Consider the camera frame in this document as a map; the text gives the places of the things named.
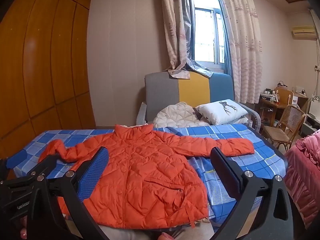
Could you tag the pink ruffled bedspread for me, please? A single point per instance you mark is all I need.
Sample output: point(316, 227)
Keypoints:
point(305, 170)

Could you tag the person's left hand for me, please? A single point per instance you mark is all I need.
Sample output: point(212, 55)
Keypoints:
point(23, 227)

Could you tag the white pillow with deer print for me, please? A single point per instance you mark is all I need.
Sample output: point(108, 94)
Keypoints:
point(220, 111)

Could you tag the patterned curtain with grey lining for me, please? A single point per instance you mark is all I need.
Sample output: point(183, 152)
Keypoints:
point(175, 30)

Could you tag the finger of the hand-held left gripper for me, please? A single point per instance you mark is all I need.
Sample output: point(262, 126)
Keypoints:
point(47, 163)
point(3, 167)

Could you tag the cream quilted blanket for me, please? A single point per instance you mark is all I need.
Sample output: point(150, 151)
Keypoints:
point(175, 116)

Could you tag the rattan chair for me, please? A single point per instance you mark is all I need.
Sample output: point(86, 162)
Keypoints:
point(287, 125)

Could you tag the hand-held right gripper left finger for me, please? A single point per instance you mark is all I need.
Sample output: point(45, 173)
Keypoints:
point(93, 171)

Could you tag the orange quilted jacket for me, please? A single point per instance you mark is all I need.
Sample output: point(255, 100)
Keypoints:
point(150, 167)

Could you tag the wooden desk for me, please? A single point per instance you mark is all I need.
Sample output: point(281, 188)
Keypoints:
point(268, 110)

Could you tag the wall air conditioner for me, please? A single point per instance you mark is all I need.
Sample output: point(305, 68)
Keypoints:
point(303, 32)

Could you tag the window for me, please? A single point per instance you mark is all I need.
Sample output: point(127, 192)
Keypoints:
point(207, 35)

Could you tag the bed with blue plaid sheet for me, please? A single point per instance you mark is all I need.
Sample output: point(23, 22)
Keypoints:
point(252, 163)

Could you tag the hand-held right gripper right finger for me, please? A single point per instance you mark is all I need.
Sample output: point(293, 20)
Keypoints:
point(225, 173)

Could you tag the grey yellow blue sofa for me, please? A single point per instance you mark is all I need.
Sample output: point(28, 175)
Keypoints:
point(162, 92)

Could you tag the wooden wardrobe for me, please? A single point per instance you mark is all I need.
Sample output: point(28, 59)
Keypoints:
point(45, 67)

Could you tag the wooden chair back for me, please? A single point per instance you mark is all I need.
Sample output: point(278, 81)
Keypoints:
point(283, 96)

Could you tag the person's grey clothing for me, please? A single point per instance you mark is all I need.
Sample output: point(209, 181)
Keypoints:
point(140, 233)

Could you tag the patterned beige curtain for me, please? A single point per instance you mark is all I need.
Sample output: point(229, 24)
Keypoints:
point(240, 42)

